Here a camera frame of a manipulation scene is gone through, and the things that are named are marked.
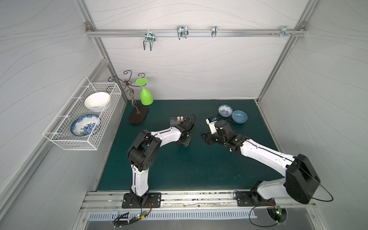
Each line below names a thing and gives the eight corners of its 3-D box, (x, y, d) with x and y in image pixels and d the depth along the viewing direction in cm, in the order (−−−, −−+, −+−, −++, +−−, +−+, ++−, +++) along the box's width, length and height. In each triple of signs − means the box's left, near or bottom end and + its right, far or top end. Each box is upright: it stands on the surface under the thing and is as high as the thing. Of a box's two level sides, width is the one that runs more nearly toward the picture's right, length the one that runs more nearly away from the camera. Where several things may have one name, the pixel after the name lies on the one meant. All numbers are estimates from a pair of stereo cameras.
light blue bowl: (233, 123, 106) (234, 120, 104) (230, 112, 113) (231, 109, 111) (247, 123, 106) (249, 120, 104) (244, 112, 113) (245, 109, 111)
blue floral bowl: (219, 117, 111) (220, 113, 108) (217, 107, 118) (218, 104, 115) (232, 117, 111) (233, 113, 108) (229, 107, 118) (231, 104, 115)
